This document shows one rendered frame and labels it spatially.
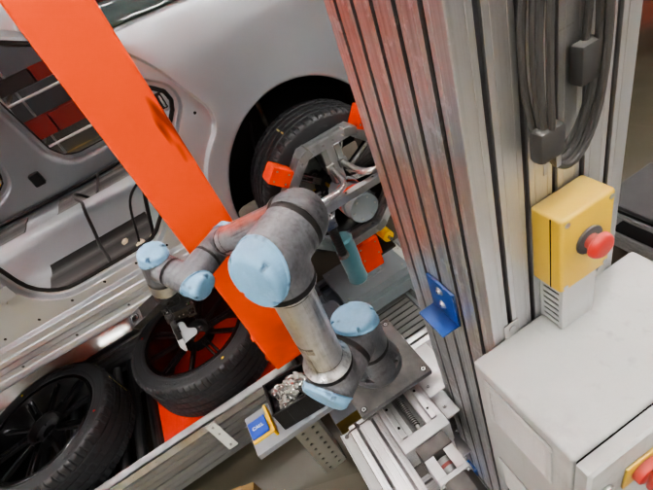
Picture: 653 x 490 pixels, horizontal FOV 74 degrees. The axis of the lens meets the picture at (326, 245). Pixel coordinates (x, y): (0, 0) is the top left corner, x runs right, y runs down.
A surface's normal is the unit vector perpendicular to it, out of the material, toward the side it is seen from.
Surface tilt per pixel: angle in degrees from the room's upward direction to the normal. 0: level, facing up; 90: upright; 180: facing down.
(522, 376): 0
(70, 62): 90
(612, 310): 0
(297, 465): 0
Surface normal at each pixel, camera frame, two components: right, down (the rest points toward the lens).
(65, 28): 0.44, 0.47
